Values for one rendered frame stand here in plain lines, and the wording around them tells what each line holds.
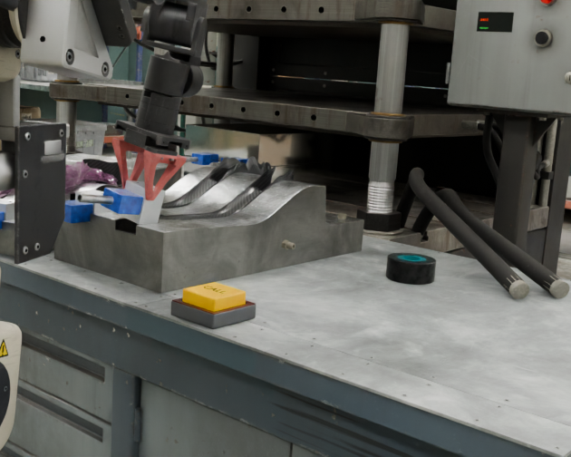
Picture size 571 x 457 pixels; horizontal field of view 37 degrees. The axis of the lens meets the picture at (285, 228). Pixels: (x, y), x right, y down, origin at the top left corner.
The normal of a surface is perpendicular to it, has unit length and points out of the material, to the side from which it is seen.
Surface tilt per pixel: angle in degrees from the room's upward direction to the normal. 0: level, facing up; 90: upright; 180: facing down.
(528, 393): 0
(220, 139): 90
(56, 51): 82
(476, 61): 90
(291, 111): 90
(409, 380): 0
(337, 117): 90
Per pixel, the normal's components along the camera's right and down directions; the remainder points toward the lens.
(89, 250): -0.65, 0.11
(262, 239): 0.76, 0.17
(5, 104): -0.29, 0.16
